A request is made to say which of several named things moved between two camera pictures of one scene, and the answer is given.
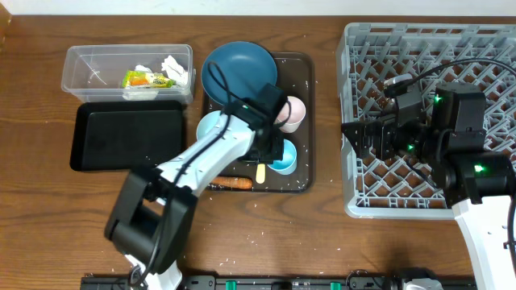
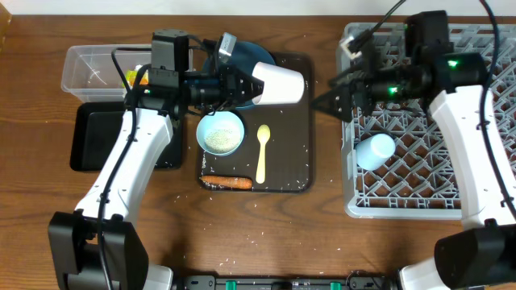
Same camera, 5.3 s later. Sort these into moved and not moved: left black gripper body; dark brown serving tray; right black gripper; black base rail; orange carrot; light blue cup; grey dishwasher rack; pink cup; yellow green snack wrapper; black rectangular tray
Moved: left black gripper body; pink cup; right black gripper; light blue cup
Not moved: dark brown serving tray; yellow green snack wrapper; black base rail; grey dishwasher rack; black rectangular tray; orange carrot
